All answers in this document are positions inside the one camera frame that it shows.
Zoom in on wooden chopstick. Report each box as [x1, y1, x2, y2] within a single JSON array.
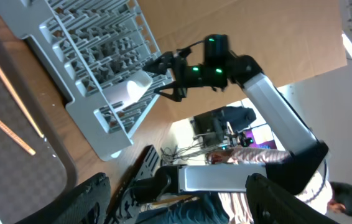
[[0, 67, 44, 138], [0, 120, 36, 156]]

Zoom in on desk with monitor clutter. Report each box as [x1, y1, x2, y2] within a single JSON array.
[[159, 105, 277, 165]]

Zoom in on person in striped shirt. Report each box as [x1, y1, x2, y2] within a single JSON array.
[[137, 142, 352, 223]]

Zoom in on grey dishwasher rack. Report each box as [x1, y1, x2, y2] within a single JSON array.
[[0, 0, 172, 161]]

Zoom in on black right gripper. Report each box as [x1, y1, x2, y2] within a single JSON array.
[[142, 52, 205, 102]]

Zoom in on brown serving tray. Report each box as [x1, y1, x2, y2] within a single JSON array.
[[0, 42, 76, 223]]

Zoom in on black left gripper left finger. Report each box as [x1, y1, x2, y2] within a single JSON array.
[[17, 172, 111, 224]]

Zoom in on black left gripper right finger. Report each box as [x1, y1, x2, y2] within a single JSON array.
[[246, 173, 338, 224]]

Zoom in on pale pink cup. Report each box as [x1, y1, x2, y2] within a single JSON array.
[[103, 70, 153, 112]]

